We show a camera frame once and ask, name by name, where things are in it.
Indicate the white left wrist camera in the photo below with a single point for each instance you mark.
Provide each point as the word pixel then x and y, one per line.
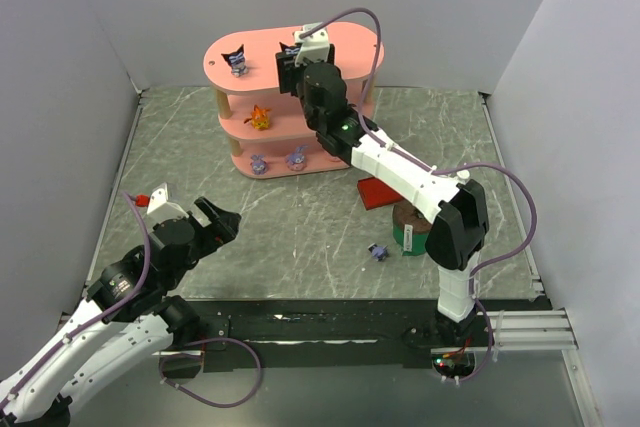
pixel 162 207

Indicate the pink three-tier wooden shelf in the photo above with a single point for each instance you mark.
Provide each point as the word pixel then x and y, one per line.
pixel 236 97

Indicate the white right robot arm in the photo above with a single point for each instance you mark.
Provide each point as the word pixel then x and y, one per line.
pixel 455 209

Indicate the orange pikachu figure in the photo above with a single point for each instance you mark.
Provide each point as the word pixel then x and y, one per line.
pixel 259 118

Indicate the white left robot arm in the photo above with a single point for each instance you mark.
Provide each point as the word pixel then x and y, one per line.
pixel 127 314

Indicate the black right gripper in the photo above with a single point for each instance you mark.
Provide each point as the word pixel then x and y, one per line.
pixel 286 72

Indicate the aluminium rail frame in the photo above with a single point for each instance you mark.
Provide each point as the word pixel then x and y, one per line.
pixel 515 330

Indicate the red flat box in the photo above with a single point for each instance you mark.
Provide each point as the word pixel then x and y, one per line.
pixel 375 193

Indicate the small purple bunny figure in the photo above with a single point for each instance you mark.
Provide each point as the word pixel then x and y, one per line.
pixel 259 166

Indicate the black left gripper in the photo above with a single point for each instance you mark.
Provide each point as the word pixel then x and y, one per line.
pixel 211 226

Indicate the purple black figure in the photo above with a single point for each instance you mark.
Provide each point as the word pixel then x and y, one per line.
pixel 378 252
pixel 289 50
pixel 236 61

